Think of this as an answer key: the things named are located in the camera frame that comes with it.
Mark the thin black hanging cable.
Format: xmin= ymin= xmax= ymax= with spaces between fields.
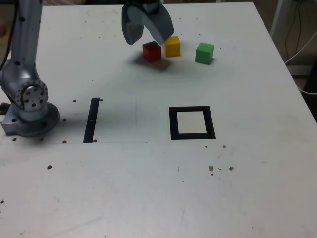
xmin=284 ymin=0 xmax=302 ymax=61

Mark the yellow cube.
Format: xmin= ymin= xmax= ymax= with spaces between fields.
xmin=164 ymin=36 xmax=181 ymax=58

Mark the green cube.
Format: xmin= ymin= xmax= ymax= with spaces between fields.
xmin=195 ymin=42 xmax=215 ymax=65

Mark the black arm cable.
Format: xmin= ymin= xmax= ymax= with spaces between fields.
xmin=0 ymin=0 xmax=20 ymax=71

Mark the white cable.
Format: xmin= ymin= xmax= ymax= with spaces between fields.
xmin=284 ymin=31 xmax=317 ymax=65

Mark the red cube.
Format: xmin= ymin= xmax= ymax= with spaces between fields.
xmin=142 ymin=41 xmax=162 ymax=63

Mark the black tape strip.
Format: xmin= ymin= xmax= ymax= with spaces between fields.
xmin=83 ymin=97 xmax=101 ymax=144

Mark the black tape square outline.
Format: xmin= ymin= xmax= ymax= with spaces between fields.
xmin=168 ymin=106 xmax=216 ymax=141

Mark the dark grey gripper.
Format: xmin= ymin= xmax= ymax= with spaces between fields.
xmin=121 ymin=0 xmax=175 ymax=46

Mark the black base connector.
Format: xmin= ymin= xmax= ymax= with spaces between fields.
xmin=0 ymin=102 xmax=11 ymax=117

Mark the white frame post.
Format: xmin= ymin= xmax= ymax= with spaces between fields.
xmin=269 ymin=0 xmax=292 ymax=47

